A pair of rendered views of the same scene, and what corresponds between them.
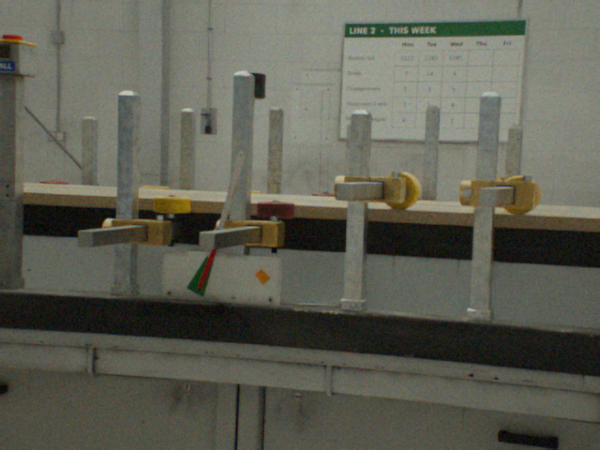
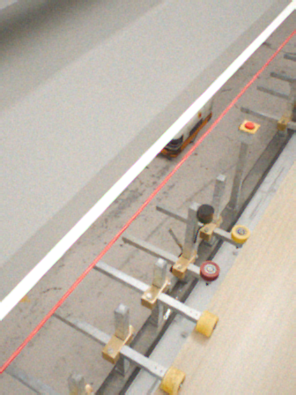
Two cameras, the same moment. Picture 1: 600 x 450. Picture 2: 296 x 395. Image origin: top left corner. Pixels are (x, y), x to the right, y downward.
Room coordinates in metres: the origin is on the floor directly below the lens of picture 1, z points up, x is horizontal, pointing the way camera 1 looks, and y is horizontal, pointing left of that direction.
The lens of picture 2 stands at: (2.59, -1.17, 2.48)
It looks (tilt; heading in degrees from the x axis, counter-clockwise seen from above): 45 degrees down; 104
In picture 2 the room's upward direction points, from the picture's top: 2 degrees clockwise
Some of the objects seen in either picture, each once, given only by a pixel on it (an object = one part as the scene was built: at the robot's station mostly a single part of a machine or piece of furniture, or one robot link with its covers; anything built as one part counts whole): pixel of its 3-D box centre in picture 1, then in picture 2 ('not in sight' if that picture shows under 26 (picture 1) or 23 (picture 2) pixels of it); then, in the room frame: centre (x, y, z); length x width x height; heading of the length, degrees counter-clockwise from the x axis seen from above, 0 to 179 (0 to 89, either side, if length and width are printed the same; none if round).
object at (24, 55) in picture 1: (12, 59); (247, 133); (2.61, 0.61, 1.18); 0.07 x 0.07 x 0.08; 74
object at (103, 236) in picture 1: (134, 234); (198, 224); (2.47, 0.34, 0.83); 0.43 x 0.03 x 0.04; 164
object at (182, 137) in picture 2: not in sight; (162, 114); (1.91, 2.07, 0.16); 0.67 x 0.64 x 0.25; 74
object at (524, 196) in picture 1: (497, 194); (118, 342); (2.32, -0.38, 0.95); 0.14 x 0.06 x 0.05; 74
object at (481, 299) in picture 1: (484, 217); (122, 344); (2.33, -0.36, 0.90); 0.04 x 0.04 x 0.48; 74
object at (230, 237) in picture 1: (245, 235); (166, 257); (2.38, 0.11, 0.84); 0.43 x 0.03 x 0.04; 164
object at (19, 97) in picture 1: (10, 182); (239, 176); (2.61, 0.61, 0.93); 0.05 x 0.05 x 0.45; 74
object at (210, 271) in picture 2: (275, 226); (208, 276); (2.57, 0.05, 0.85); 0.08 x 0.08 x 0.11
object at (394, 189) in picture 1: (369, 189); (155, 291); (2.39, -0.14, 0.95); 0.14 x 0.06 x 0.05; 74
